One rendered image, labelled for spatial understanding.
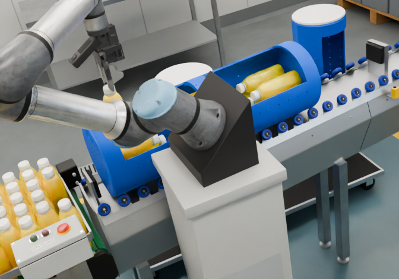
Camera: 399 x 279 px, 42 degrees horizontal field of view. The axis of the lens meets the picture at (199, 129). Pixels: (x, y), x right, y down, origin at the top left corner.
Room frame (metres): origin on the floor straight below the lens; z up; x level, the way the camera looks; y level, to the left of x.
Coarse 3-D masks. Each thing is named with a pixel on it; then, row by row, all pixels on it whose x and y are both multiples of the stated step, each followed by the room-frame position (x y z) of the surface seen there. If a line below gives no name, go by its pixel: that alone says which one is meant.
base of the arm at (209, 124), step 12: (204, 108) 1.26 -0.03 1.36; (216, 108) 1.28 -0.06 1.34; (192, 120) 1.23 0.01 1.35; (204, 120) 1.24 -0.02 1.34; (216, 120) 1.25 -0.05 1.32; (180, 132) 1.23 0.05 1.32; (192, 132) 1.23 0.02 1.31; (204, 132) 1.23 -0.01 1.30; (216, 132) 1.23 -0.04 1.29; (192, 144) 1.24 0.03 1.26; (204, 144) 1.23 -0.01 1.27
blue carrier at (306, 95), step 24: (288, 48) 1.82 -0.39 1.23; (216, 72) 1.83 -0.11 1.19; (240, 72) 1.91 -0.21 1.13; (312, 72) 1.73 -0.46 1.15; (288, 96) 1.67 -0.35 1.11; (312, 96) 1.71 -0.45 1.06; (264, 120) 1.63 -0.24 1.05; (96, 144) 1.45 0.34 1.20; (168, 144) 1.48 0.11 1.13; (96, 168) 1.60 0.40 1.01; (120, 168) 1.41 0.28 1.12; (144, 168) 1.44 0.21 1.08; (120, 192) 1.43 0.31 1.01
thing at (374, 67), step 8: (368, 40) 2.06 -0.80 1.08; (376, 40) 2.04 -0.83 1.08; (368, 48) 2.04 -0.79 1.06; (376, 48) 1.99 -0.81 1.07; (384, 48) 1.97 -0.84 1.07; (368, 56) 2.04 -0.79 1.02; (376, 56) 1.99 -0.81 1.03; (384, 56) 1.97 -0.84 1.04; (368, 64) 2.06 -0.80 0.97; (376, 64) 2.01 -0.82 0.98; (384, 64) 1.97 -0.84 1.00; (376, 72) 2.01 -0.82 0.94; (384, 72) 1.97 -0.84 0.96
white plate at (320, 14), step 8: (304, 8) 2.71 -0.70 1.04; (312, 8) 2.69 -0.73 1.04; (320, 8) 2.66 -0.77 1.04; (328, 8) 2.64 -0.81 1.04; (336, 8) 2.62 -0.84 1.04; (296, 16) 2.62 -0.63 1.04; (304, 16) 2.60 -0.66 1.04; (312, 16) 2.58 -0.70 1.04; (320, 16) 2.56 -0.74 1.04; (328, 16) 2.53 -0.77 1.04; (336, 16) 2.51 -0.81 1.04; (304, 24) 2.51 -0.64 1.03; (312, 24) 2.48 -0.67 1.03; (320, 24) 2.47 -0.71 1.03
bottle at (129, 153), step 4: (148, 140) 1.53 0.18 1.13; (152, 140) 1.54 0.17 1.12; (144, 144) 1.51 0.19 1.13; (148, 144) 1.52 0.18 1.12; (152, 144) 1.53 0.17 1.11; (124, 148) 1.49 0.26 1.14; (128, 148) 1.49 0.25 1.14; (132, 148) 1.50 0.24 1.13; (136, 148) 1.50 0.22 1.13; (140, 148) 1.50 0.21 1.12; (144, 148) 1.51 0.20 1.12; (148, 148) 1.52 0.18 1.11; (124, 152) 1.48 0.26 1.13; (128, 152) 1.49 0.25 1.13; (132, 152) 1.49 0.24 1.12; (136, 152) 1.49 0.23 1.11; (140, 152) 1.50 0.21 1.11; (124, 156) 1.48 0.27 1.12; (128, 156) 1.48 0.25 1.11; (132, 156) 1.49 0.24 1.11
